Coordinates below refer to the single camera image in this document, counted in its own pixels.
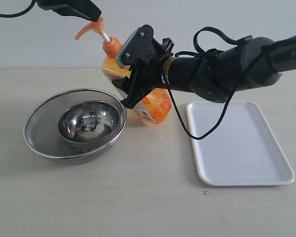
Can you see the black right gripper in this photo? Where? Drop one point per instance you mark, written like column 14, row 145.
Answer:
column 144, row 78

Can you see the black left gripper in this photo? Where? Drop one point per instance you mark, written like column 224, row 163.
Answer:
column 84, row 9

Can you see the orange dish soap pump bottle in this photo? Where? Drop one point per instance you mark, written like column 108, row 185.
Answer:
column 157, row 104

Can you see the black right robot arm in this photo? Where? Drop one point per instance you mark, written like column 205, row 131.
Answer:
column 212, row 75

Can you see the small stainless steel bowl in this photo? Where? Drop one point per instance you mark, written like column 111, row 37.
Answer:
column 89, row 125

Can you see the steel mesh colander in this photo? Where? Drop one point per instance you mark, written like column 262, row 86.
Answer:
column 41, row 134

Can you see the white plastic tray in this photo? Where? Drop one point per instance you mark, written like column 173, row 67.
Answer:
column 242, row 151

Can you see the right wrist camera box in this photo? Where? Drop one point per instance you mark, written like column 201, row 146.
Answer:
column 141, row 45

